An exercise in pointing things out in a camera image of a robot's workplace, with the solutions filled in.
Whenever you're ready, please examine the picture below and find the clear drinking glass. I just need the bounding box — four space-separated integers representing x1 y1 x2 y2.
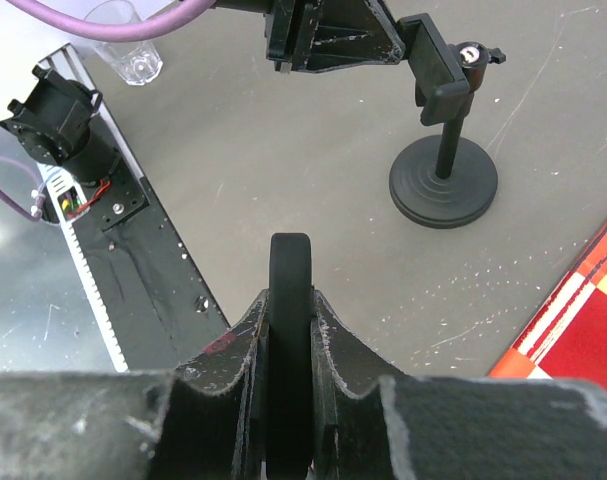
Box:
84 1 163 86

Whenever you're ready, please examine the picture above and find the black smartphone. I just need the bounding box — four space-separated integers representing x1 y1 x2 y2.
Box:
265 233 314 479

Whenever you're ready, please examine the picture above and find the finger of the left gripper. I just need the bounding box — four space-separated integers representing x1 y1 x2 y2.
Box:
302 1 404 73

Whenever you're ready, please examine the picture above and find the patterned orange placemat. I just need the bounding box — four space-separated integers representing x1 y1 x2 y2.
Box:
489 219 607 389

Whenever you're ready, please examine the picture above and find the black phone stand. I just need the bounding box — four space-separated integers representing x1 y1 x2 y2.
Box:
389 13 506 229

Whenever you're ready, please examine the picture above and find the grey slotted cable duct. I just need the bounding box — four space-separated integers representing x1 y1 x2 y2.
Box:
37 164 129 373

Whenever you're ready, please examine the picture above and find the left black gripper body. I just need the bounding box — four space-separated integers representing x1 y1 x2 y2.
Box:
265 0 307 73

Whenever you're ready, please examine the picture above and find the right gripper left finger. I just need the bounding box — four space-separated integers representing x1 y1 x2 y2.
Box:
147 290 268 479

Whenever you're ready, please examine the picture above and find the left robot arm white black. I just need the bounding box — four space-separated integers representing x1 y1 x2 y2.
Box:
0 1 405 182

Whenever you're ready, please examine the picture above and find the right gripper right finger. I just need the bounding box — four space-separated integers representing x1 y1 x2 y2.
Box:
310 290 413 479

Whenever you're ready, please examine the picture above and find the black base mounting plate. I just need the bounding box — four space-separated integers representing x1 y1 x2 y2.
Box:
67 114 232 371

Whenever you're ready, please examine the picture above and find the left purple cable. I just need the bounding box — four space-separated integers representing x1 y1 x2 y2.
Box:
5 0 217 44

